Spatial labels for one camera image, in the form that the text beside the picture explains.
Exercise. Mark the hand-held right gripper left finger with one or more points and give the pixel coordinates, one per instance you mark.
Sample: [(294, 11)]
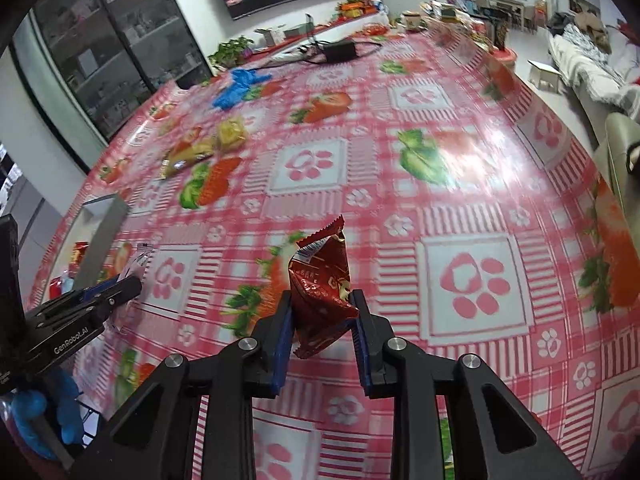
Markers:
[(282, 345)]

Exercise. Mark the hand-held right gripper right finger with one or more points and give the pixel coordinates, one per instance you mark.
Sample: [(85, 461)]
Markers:
[(362, 340)]

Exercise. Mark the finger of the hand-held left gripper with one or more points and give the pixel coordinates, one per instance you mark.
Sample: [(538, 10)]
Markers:
[(125, 290), (100, 288)]

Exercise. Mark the grey box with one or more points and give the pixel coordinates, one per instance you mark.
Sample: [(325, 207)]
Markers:
[(102, 240)]

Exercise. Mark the dark red snack packet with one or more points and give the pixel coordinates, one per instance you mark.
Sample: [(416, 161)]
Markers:
[(320, 285)]

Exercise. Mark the person's left hand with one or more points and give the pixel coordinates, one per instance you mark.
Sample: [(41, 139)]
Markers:
[(65, 410)]

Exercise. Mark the small red candy packet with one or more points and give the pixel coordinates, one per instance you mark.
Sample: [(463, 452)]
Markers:
[(80, 252)]

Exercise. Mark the golden brown snack packet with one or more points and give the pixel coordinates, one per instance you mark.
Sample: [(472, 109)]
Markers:
[(185, 157)]

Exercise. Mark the strawberry print tablecloth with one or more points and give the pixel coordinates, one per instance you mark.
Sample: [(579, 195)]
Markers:
[(450, 185)]

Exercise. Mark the yellow snack packet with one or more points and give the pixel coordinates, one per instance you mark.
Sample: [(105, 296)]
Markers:
[(232, 134)]

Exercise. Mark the blue rubber gloves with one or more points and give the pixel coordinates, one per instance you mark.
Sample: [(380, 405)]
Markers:
[(237, 87)]

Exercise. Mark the glass display cabinet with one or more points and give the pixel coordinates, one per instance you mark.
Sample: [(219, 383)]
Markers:
[(115, 45)]

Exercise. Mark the green potted plant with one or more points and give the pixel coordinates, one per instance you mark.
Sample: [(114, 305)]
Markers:
[(230, 52)]

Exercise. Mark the open cardboard box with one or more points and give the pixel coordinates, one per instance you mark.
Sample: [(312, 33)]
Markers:
[(272, 34)]

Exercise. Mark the red plant pot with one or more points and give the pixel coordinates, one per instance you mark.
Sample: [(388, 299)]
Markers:
[(502, 56)]

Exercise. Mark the white stool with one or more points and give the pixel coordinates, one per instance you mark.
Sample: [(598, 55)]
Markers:
[(545, 75)]

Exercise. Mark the orange gift boxes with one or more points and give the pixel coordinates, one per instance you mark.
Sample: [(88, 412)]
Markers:
[(355, 10)]

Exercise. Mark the light sofa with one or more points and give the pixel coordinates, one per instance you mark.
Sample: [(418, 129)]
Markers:
[(600, 95)]

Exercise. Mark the cluttered side table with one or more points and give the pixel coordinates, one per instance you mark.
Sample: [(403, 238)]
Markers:
[(470, 7)]

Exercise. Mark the clothes pile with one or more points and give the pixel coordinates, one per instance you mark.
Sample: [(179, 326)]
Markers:
[(585, 45)]

